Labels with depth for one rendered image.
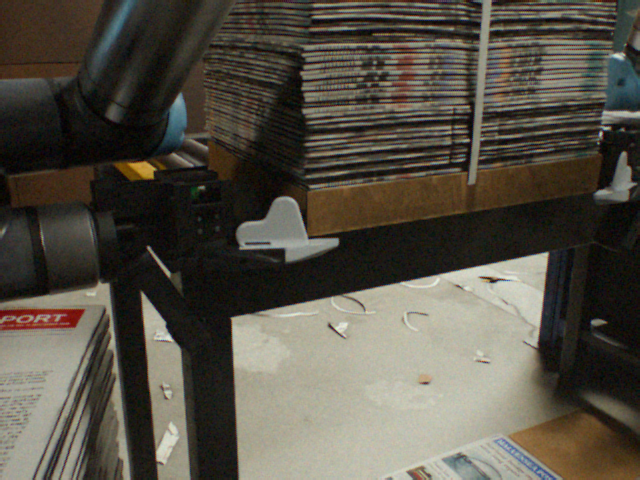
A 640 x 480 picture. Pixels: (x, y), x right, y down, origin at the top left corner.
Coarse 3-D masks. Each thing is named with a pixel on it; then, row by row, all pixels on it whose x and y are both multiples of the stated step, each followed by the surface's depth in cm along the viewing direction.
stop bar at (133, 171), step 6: (126, 162) 85; (144, 162) 85; (120, 168) 88; (126, 168) 84; (132, 168) 82; (138, 168) 82; (144, 168) 82; (150, 168) 82; (126, 174) 85; (132, 174) 81; (138, 174) 79; (144, 174) 79; (150, 174) 79; (132, 180) 82
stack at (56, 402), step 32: (0, 320) 38; (32, 320) 38; (64, 320) 38; (96, 320) 38; (0, 352) 34; (32, 352) 34; (64, 352) 34; (96, 352) 37; (0, 384) 31; (32, 384) 31; (64, 384) 31; (96, 384) 37; (0, 416) 29; (32, 416) 29; (64, 416) 29; (96, 416) 36; (0, 448) 26; (32, 448) 27; (64, 448) 30; (96, 448) 37
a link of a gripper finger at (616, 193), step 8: (624, 152) 76; (624, 160) 76; (616, 168) 76; (624, 168) 77; (616, 176) 76; (624, 176) 78; (616, 184) 76; (624, 184) 78; (632, 184) 79; (600, 192) 76; (608, 192) 76; (616, 192) 76; (624, 192) 77; (592, 200) 76; (600, 200) 75; (608, 200) 76; (616, 200) 76; (624, 200) 77
